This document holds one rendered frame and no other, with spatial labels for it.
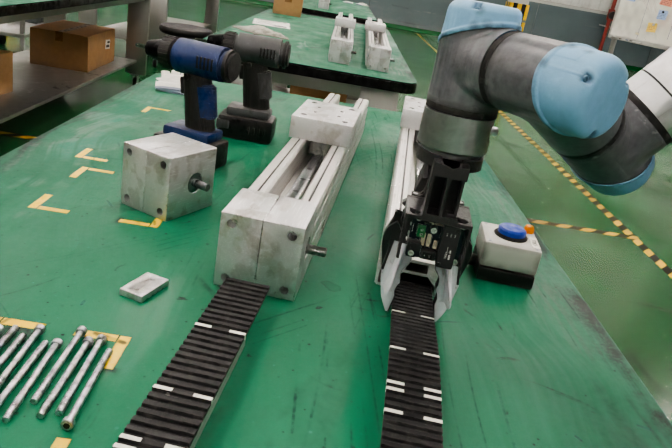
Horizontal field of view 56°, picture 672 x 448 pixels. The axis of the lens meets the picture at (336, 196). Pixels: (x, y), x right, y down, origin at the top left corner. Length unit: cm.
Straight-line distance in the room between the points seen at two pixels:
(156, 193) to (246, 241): 23
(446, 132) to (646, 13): 632
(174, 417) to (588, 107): 41
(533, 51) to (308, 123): 59
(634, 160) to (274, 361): 41
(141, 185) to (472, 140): 50
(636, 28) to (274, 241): 640
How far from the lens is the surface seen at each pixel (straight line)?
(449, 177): 64
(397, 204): 88
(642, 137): 67
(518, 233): 92
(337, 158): 104
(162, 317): 71
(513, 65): 59
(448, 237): 67
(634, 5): 706
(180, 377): 57
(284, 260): 74
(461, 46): 63
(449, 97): 64
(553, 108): 56
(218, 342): 61
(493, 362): 74
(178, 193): 93
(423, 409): 58
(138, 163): 94
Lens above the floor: 116
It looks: 20 degrees down
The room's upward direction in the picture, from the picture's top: 10 degrees clockwise
